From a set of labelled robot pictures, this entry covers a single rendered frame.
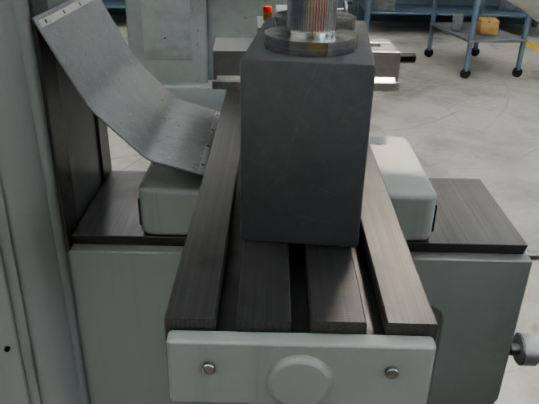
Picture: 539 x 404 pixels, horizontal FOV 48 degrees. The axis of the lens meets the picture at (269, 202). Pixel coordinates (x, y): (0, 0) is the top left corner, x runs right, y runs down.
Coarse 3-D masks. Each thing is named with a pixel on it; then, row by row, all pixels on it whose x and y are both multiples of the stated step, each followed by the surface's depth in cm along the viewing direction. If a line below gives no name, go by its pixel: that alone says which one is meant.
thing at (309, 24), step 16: (288, 0) 56; (304, 0) 54; (320, 0) 54; (336, 0) 55; (288, 16) 56; (304, 16) 55; (320, 16) 55; (336, 16) 56; (288, 32) 57; (304, 32) 55; (320, 32) 55
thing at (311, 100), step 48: (288, 48) 54; (336, 48) 54; (240, 96) 55; (288, 96) 54; (336, 96) 54; (288, 144) 56; (336, 144) 56; (288, 192) 59; (336, 192) 58; (288, 240) 61; (336, 240) 60
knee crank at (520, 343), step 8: (520, 336) 111; (528, 336) 110; (536, 336) 110; (512, 344) 111; (520, 344) 110; (528, 344) 109; (536, 344) 109; (512, 352) 110; (520, 352) 110; (528, 352) 108; (536, 352) 108; (520, 360) 110; (528, 360) 109; (536, 360) 109
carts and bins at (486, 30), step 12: (432, 12) 544; (480, 12) 550; (432, 24) 544; (444, 24) 542; (456, 24) 511; (468, 24) 544; (480, 24) 501; (492, 24) 497; (528, 24) 482; (432, 36) 553; (456, 36) 500; (468, 36) 482; (480, 36) 495; (492, 36) 496; (504, 36) 497; (516, 36) 498; (468, 48) 483; (468, 60) 488; (468, 72) 492; (516, 72) 499
